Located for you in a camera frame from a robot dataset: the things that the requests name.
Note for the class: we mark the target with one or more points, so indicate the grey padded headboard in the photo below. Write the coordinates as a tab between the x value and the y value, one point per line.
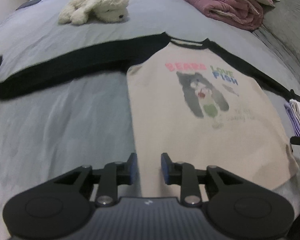
280	32

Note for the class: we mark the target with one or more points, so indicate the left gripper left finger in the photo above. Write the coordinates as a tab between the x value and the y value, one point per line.
63	205

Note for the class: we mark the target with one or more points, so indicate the folded white purple clothes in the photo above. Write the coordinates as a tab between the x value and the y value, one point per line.
293	111

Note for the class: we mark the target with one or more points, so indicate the dark tablet on bed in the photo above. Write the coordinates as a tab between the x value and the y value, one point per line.
28	4

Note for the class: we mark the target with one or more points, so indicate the white plush dog toy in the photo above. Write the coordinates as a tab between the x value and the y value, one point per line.
77	12

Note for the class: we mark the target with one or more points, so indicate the grey bed sheet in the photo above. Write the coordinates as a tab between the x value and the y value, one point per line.
87	120

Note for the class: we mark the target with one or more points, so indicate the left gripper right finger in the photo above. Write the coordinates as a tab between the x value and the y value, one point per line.
234	206

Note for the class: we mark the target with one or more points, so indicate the beige bear raglan shirt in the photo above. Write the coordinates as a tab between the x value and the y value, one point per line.
195	101

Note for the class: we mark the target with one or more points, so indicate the pink rolled quilt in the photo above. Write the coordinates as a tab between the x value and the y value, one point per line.
242	14

